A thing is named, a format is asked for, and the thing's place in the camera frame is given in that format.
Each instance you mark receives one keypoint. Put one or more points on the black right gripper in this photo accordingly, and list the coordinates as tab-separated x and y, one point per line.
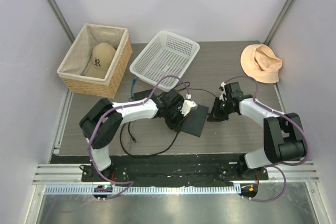
216	115

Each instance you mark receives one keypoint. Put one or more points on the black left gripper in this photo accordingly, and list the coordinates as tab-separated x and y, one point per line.
176	125

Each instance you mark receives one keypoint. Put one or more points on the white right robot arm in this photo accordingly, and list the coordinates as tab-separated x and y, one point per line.
283	136

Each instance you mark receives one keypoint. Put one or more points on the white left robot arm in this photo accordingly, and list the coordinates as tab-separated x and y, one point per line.
101	123

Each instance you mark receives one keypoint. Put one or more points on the black power adapter brick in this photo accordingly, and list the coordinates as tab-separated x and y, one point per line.
143	95

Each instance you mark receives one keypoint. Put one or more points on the white plastic mesh basket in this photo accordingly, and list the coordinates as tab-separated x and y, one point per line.
166	55

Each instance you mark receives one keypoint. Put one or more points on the peach bucket hat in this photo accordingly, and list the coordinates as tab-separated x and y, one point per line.
259	62

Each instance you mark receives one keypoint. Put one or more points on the beige baseball cap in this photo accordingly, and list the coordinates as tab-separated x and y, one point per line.
100	61

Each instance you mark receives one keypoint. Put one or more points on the wicker basket with liner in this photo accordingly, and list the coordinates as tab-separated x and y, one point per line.
75	63

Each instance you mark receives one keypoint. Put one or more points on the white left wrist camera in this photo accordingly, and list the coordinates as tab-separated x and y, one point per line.
188	105

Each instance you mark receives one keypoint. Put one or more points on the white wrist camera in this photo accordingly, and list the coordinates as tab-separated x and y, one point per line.
222	95
188	105

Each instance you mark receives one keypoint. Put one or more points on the black network switch box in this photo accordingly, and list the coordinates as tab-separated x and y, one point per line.
195	121

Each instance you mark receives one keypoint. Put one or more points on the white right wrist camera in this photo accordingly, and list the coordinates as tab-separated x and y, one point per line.
222	95

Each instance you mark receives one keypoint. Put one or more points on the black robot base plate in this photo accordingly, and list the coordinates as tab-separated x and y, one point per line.
167	170

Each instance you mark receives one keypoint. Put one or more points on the white slotted cable duct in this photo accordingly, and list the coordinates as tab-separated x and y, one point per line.
105	190

